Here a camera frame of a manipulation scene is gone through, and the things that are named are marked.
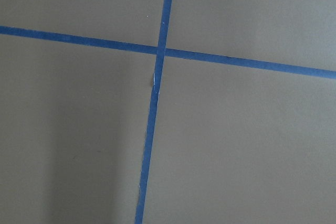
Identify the blue tape strip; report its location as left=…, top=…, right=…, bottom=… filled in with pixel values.
left=0, top=25, right=336, bottom=79
left=134, top=0, right=176, bottom=224

